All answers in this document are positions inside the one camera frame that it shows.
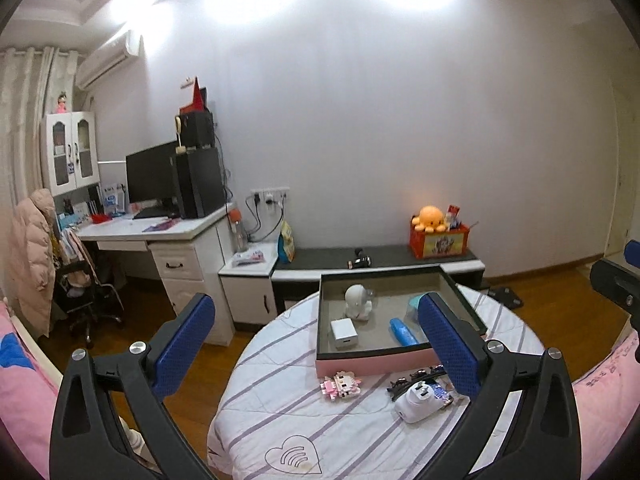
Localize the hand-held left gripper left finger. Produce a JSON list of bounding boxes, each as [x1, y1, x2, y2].
[[49, 292, 216, 480]]

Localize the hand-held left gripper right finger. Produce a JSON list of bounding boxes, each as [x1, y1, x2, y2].
[[419, 292, 593, 480]]

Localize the black hair clip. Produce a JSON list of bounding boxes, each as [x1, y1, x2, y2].
[[386, 365, 448, 401]]

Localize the blue plastic case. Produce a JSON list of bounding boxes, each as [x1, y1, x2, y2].
[[389, 317, 420, 347]]

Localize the pink box with grey inside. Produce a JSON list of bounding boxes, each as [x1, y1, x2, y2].
[[315, 263, 488, 377]]

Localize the white robot toy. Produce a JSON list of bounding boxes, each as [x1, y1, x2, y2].
[[344, 284, 377, 322]]

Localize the white charger cube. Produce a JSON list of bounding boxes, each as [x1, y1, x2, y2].
[[330, 317, 360, 350]]

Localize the pink block figure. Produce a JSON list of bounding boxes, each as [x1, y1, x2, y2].
[[320, 370, 362, 402]]

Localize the white plug adapter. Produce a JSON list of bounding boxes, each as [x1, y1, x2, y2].
[[395, 380, 446, 423]]

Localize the white door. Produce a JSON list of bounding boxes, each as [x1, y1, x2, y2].
[[602, 85, 640, 256]]

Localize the white desk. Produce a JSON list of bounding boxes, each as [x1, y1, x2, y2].
[[77, 202, 238, 346]]

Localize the black bathroom scale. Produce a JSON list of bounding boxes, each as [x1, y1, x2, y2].
[[485, 285, 525, 309]]

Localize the small white bedside cabinet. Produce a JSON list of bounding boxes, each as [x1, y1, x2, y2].
[[218, 242, 281, 333]]

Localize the pink quilt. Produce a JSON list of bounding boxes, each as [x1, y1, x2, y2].
[[570, 330, 640, 461]]

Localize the red storage box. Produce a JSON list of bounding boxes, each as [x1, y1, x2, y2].
[[409, 222, 471, 260]]

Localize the black office chair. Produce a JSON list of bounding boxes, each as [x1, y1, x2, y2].
[[52, 255, 126, 348]]

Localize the orange lid water bottle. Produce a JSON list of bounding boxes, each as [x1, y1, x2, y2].
[[230, 208, 249, 253]]

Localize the orange octopus plush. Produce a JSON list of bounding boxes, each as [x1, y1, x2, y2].
[[411, 205, 447, 233]]

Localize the black keyboard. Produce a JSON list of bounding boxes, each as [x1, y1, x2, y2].
[[132, 206, 176, 220]]

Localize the yellow blue snack bag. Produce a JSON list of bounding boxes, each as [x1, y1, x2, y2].
[[276, 220, 297, 265]]

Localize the black white tv stand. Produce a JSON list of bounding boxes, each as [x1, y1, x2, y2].
[[271, 244, 486, 313]]

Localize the black computer tower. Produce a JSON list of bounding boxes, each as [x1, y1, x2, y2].
[[172, 147, 228, 219]]

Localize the blue white box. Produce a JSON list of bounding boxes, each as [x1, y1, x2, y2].
[[100, 182, 126, 216]]

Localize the pink bed sheet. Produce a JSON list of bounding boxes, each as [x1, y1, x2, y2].
[[0, 300, 66, 480]]

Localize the black computer monitor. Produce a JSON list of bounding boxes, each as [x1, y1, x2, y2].
[[125, 140, 181, 216]]

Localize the pink puffer jacket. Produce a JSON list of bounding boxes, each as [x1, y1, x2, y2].
[[10, 188, 58, 338]]

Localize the black speaker box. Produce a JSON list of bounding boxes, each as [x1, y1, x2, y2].
[[179, 111, 216, 150]]

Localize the white glass door cabinet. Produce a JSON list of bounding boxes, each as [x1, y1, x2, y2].
[[41, 111, 101, 197]]

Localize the beige curtain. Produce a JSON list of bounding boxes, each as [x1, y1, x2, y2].
[[0, 46, 81, 201]]

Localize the white air conditioner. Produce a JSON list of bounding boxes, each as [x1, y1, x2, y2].
[[75, 30, 140, 92]]

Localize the black power cables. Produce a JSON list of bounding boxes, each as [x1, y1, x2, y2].
[[244, 192, 287, 243]]

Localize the white wall outlet strip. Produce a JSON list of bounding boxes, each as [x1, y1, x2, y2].
[[251, 186, 291, 203]]

